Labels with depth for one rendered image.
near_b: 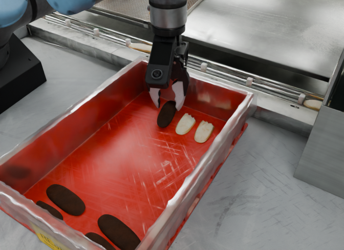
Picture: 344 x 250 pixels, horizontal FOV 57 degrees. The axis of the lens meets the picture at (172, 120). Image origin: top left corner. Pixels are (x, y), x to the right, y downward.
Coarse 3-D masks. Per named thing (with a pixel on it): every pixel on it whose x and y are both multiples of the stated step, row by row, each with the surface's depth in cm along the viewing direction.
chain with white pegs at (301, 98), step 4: (44, 16) 120; (68, 20) 113; (68, 24) 113; (96, 28) 107; (96, 32) 107; (128, 40) 101; (128, 44) 102; (204, 64) 90; (204, 68) 90; (248, 80) 84; (248, 84) 84; (300, 96) 78; (304, 96) 78; (300, 100) 79
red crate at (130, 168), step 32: (128, 128) 76; (160, 128) 76; (192, 128) 76; (64, 160) 68; (96, 160) 68; (128, 160) 68; (160, 160) 68; (192, 160) 68; (224, 160) 67; (32, 192) 62; (96, 192) 62; (128, 192) 62; (160, 192) 62; (96, 224) 56; (128, 224) 56
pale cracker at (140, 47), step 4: (132, 44) 101; (136, 44) 101; (140, 44) 101; (144, 44) 101; (132, 48) 100; (136, 48) 100; (140, 48) 99; (144, 48) 99; (148, 48) 99; (148, 52) 99
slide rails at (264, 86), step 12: (60, 24) 115; (72, 24) 115; (96, 36) 107; (108, 36) 107; (192, 60) 95; (204, 72) 90; (216, 72) 90; (228, 72) 90; (240, 84) 86; (252, 84) 86; (264, 84) 86; (276, 96) 81; (288, 96) 82
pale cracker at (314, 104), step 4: (308, 100) 79; (312, 100) 78; (316, 100) 78; (304, 104) 78; (308, 104) 78; (312, 104) 77; (316, 104) 77; (320, 104) 77; (328, 104) 77; (312, 108) 77; (316, 108) 77
